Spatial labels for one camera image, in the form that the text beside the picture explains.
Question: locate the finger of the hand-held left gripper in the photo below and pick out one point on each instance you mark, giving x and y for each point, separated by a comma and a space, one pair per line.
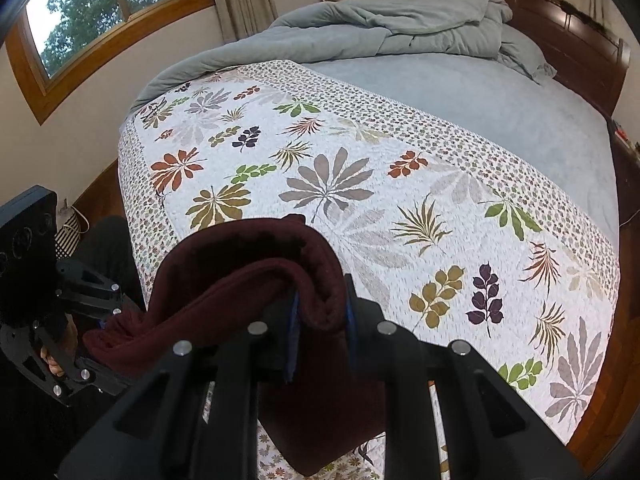
100, 300
95, 380

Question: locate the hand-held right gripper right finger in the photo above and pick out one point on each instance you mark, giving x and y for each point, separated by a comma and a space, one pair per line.
351, 330

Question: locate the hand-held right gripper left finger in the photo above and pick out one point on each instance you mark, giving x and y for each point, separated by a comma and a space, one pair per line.
291, 340

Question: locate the maroon pants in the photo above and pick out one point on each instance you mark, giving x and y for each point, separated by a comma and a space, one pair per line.
225, 270

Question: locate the person's left hand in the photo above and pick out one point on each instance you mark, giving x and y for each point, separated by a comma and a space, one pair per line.
52, 357

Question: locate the black and white lattice basket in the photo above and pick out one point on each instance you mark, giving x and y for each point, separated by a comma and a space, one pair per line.
67, 240

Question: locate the floral leaf print quilt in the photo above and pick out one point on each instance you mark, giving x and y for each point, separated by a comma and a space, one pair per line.
350, 160

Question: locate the wooden framed window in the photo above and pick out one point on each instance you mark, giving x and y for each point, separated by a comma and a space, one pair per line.
100, 10

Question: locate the grey-blue duvet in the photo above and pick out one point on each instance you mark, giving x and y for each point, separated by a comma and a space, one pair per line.
350, 25

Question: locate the dark wooden nightstand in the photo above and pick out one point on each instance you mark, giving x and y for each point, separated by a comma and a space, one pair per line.
627, 170

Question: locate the grey-blue pillow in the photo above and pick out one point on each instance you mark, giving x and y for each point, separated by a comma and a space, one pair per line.
520, 55

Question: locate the dark wooden headboard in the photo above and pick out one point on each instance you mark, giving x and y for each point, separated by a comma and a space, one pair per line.
575, 35

